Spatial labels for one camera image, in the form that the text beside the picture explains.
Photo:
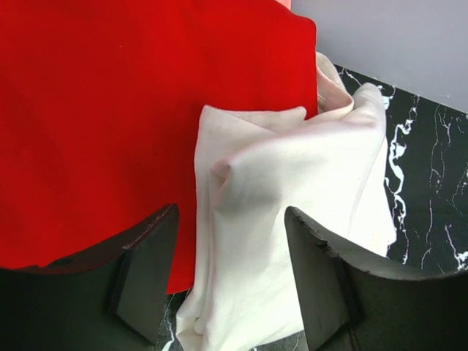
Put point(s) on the red folded shirt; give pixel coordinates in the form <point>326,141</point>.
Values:
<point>100,107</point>

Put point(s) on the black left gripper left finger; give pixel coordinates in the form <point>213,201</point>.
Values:
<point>106,297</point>

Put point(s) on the cream white t shirt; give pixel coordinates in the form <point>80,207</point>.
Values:
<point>251,166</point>

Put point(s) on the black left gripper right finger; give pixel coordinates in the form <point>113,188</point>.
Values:
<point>354,299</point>

